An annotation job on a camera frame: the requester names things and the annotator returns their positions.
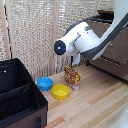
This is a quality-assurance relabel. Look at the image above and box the red yellow snack box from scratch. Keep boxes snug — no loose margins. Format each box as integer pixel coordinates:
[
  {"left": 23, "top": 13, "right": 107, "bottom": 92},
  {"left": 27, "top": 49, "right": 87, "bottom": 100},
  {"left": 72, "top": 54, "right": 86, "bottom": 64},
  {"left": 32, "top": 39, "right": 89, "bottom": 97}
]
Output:
[{"left": 63, "top": 64, "right": 83, "bottom": 92}]

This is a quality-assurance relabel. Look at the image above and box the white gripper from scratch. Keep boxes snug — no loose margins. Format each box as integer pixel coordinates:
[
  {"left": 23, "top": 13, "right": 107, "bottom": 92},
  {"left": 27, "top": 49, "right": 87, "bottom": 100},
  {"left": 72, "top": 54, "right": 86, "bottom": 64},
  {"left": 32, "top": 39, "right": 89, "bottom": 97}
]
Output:
[{"left": 71, "top": 53, "right": 82, "bottom": 67}]

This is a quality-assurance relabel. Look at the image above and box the blue plastic bowl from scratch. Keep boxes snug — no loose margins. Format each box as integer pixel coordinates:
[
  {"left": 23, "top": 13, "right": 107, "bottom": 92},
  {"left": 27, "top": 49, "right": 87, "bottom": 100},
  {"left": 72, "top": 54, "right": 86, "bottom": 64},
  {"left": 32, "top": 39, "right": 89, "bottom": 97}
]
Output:
[{"left": 36, "top": 76, "right": 54, "bottom": 92}]

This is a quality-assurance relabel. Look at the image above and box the beige woven folding screen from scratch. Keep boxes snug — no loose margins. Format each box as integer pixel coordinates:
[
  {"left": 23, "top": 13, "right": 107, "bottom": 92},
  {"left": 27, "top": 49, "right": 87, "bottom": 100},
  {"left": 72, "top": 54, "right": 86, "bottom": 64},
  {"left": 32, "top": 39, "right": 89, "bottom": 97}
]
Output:
[{"left": 0, "top": 0, "right": 114, "bottom": 82}]

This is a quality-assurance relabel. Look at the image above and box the brown drawer with long handle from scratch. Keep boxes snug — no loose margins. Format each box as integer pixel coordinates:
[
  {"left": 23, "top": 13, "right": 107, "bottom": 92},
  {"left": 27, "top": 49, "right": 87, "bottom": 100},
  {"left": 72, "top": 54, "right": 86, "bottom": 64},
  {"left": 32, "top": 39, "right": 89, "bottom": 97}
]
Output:
[{"left": 84, "top": 14, "right": 128, "bottom": 65}]

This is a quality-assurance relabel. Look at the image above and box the yellow plastic bowl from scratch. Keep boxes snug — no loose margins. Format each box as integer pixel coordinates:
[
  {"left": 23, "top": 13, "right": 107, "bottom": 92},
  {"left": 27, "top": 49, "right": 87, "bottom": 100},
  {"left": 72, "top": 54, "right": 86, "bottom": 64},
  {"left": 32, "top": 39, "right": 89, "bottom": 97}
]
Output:
[{"left": 51, "top": 83, "right": 71, "bottom": 101}]

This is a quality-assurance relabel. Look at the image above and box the black strap on storage box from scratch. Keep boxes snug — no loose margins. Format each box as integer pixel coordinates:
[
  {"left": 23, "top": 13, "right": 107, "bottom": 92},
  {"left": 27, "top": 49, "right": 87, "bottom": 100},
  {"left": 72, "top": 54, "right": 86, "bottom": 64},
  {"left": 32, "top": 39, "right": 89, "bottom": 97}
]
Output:
[{"left": 34, "top": 116, "right": 43, "bottom": 128}]

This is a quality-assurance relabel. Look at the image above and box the dark brown drawer cabinet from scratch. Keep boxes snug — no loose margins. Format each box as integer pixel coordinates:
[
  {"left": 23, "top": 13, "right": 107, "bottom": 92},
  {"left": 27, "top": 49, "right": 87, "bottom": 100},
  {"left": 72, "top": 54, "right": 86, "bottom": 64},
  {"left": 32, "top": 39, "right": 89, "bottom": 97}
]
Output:
[{"left": 85, "top": 9, "right": 128, "bottom": 83}]

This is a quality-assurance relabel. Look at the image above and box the brown drawer with short handle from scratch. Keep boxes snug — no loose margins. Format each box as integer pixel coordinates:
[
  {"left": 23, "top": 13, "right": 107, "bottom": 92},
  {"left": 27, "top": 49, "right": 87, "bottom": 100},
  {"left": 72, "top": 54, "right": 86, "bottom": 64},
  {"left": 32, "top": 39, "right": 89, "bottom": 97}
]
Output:
[{"left": 87, "top": 56, "right": 128, "bottom": 81}]

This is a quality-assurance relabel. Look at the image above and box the short silver drawer handle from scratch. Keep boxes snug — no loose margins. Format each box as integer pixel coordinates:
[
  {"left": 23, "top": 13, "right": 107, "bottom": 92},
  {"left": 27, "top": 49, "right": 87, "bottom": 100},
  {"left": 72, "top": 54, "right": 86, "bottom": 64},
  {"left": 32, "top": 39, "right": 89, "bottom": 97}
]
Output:
[{"left": 99, "top": 56, "right": 122, "bottom": 66}]

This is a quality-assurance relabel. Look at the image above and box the black fabric storage box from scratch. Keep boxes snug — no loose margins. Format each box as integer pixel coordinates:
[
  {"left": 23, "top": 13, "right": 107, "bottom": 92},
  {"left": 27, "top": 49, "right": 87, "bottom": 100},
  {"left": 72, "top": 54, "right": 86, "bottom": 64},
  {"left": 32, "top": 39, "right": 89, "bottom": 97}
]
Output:
[{"left": 0, "top": 57, "right": 50, "bottom": 128}]

